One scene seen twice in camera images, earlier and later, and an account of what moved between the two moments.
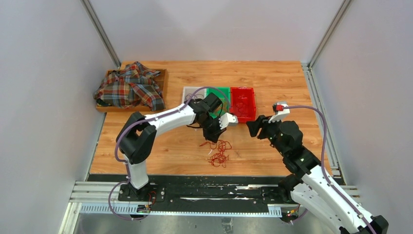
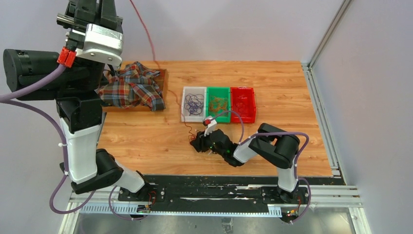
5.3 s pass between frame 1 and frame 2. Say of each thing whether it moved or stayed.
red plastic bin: stayed
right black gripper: moved
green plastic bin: stayed
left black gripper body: moved
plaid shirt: stayed
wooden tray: stayed
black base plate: stayed
